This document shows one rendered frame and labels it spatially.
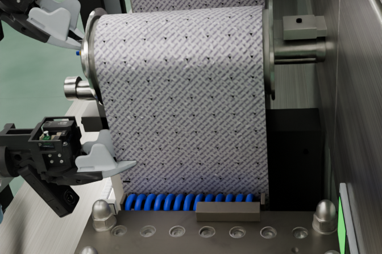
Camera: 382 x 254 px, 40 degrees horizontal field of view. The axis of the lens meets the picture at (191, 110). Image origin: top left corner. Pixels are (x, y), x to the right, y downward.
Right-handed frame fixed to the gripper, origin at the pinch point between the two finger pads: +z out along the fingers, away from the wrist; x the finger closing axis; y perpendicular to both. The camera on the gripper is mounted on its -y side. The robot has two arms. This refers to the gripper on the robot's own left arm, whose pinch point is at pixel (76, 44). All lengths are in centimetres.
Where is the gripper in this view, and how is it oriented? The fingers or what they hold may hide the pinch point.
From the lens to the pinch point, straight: 82.9
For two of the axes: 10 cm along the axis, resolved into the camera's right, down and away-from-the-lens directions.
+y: 5.5, -6.7, -5.0
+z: 8.3, 5.2, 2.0
